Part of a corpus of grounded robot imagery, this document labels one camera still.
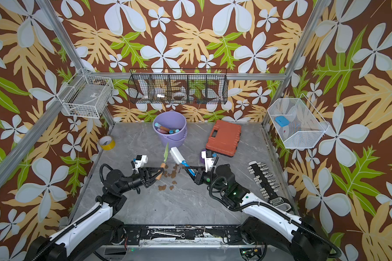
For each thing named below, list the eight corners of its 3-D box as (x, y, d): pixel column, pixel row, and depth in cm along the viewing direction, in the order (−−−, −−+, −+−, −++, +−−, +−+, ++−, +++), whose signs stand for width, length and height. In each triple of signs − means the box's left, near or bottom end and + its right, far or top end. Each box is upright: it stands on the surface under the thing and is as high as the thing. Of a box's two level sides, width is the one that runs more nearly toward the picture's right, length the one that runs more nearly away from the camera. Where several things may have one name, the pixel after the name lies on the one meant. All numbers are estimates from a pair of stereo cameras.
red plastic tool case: (204, 150, 106) (204, 146, 102) (215, 123, 122) (215, 119, 118) (234, 159, 102) (236, 155, 98) (241, 130, 117) (243, 126, 114)
